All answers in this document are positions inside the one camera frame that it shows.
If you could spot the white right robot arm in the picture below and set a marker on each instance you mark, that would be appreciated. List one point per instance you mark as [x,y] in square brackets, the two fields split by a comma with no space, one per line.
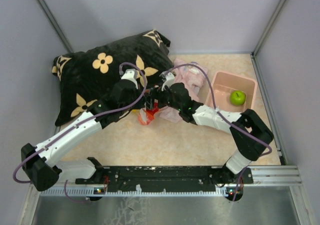
[251,135]

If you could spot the clear zip bag orange zipper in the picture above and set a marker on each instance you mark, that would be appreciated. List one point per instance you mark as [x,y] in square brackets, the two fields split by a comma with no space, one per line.
[150,102]

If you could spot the pink cloth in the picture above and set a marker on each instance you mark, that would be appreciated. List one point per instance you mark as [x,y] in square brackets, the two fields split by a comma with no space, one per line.
[193,80]

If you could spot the black flower-pattern pillow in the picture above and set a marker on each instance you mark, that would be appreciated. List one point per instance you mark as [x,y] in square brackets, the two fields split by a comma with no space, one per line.
[84,77]

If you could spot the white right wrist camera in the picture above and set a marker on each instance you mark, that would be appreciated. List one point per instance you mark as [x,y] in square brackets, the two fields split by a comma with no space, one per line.
[168,79]

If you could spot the pink plastic bin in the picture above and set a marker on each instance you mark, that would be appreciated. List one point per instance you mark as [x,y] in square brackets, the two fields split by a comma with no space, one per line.
[225,83]

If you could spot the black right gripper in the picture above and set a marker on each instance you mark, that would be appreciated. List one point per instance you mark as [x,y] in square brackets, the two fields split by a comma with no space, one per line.
[156,94]

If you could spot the aluminium frame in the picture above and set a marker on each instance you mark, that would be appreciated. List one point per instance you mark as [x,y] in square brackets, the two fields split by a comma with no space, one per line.
[234,192]

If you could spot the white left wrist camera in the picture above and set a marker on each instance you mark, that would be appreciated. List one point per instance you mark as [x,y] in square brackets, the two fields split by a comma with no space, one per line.
[131,75]

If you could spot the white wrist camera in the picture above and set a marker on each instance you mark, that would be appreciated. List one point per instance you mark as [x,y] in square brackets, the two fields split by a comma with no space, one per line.
[131,75]
[168,79]

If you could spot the red apple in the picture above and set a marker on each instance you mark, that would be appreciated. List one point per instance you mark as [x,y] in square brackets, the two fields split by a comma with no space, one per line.
[150,114]

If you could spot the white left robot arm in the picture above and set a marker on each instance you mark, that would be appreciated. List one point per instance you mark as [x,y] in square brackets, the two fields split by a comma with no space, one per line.
[41,163]

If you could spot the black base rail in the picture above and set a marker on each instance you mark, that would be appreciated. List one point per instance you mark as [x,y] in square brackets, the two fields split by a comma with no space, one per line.
[160,178]

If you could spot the green apple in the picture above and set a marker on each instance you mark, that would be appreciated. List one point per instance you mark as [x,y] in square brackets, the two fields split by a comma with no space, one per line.
[237,98]

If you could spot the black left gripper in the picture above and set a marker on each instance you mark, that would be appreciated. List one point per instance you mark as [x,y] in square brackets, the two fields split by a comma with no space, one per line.
[138,93]

